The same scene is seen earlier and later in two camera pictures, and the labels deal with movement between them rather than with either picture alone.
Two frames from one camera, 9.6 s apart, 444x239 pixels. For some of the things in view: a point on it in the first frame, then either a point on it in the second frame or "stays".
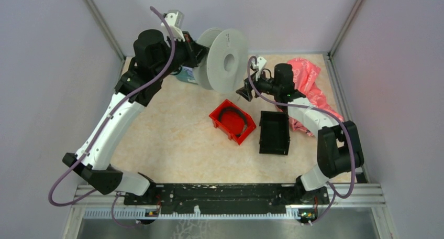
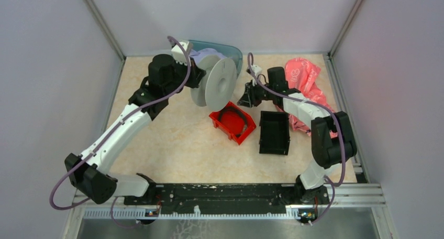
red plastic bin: (233, 120) stays
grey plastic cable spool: (224, 67) to (218, 88)
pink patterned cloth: (305, 74) stays
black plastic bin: (274, 133) stays
